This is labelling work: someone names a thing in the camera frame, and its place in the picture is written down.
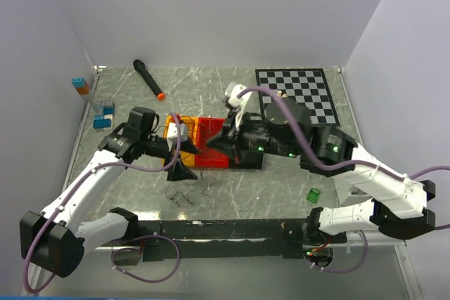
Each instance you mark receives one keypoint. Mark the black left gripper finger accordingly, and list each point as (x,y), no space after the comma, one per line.
(179,172)
(189,147)

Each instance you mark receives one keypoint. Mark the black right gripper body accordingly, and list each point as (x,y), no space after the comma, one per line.
(251,136)

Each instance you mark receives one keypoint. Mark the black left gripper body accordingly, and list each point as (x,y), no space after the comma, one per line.
(155,146)

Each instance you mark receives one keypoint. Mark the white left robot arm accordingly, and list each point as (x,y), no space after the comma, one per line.
(57,238)

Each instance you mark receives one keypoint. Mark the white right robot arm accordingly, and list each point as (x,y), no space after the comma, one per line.
(397,204)

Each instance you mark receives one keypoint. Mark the black plastic bin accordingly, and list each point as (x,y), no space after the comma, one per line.
(251,161)

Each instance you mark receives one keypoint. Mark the red plastic bin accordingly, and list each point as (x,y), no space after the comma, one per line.
(208,158)

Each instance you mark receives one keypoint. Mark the blue white block stack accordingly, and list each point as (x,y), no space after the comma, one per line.
(104,118)

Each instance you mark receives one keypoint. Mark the black marker orange cap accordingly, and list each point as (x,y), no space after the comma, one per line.
(140,67)

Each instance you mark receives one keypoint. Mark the black white chessboard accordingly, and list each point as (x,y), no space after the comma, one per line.
(304,86)

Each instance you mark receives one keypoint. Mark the blue orange block tower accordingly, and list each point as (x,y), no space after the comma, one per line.
(82,87)

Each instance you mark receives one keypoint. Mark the white stand device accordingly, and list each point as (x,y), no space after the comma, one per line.
(348,194)

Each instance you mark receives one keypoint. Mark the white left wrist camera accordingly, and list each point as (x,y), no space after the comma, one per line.
(174,133)

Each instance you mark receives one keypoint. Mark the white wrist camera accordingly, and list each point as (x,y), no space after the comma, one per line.
(237,102)
(174,133)

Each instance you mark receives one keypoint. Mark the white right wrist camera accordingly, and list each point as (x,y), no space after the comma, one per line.
(237,102)

